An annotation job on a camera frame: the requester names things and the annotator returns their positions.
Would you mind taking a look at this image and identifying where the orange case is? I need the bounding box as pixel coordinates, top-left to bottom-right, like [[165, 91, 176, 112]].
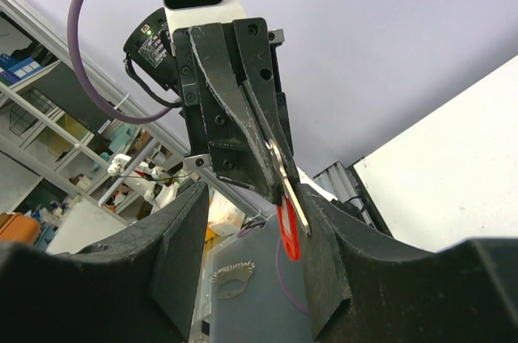
[[0, 213, 40, 244]]

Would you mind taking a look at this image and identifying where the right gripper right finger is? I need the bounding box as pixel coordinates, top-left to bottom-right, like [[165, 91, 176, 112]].
[[299, 184, 517, 342]]

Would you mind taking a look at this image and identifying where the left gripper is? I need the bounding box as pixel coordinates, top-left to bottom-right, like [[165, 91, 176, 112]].
[[172, 17, 299, 204]]

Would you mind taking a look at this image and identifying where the purple cable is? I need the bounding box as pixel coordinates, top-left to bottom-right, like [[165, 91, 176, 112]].
[[67, 0, 181, 123], [274, 237, 311, 315]]

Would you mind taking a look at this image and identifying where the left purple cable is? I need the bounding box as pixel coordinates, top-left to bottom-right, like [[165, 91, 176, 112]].
[[67, 0, 181, 123]]

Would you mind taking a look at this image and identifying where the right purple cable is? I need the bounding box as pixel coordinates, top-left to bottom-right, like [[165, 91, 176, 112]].
[[274, 237, 311, 315]]

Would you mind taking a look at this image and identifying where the metal shelving rack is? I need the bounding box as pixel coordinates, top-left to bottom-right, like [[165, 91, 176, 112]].
[[0, 0, 195, 222]]

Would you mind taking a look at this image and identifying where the red key tag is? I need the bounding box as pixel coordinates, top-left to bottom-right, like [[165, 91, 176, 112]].
[[277, 197, 301, 261]]

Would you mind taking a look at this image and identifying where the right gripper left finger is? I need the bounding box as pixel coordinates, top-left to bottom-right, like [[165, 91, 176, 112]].
[[1, 182, 209, 342]]

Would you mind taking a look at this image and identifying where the silver key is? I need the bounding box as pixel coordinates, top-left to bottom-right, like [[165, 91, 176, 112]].
[[266, 140, 311, 236]]

